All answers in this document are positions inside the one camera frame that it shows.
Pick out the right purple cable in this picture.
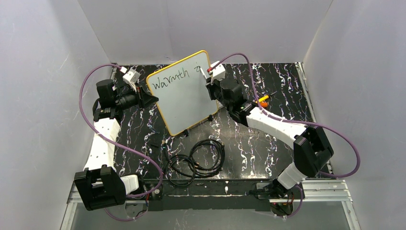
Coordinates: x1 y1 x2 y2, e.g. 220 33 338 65
207 52 361 178

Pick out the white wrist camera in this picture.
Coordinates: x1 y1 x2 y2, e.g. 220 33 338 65
207 61 226 85
120 67 140 92

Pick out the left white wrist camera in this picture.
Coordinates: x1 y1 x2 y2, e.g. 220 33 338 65
120 67 140 92

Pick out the yellow framed whiteboard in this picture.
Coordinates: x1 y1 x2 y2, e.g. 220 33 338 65
146 50 218 136

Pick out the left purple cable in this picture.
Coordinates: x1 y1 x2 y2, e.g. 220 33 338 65
79 63 164 222

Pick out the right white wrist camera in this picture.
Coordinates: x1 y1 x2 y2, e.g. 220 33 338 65
207 61 226 85

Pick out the purple cable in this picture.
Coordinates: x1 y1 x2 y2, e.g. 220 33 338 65
207 52 361 178
79 63 164 222

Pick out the black white marker pen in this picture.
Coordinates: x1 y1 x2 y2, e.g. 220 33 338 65
199 66 207 80

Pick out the yellow handled screwdriver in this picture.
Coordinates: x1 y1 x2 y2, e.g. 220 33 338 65
259 92 277 103

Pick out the orange handled screwdriver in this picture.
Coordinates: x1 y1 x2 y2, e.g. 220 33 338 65
260 102 269 108

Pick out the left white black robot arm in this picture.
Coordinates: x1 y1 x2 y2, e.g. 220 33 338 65
74 79 158 211

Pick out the coiled black cable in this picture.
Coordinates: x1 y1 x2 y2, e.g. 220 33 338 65
161 139 226 187

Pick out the aluminium front rail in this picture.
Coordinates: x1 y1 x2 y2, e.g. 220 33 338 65
60 179 361 230

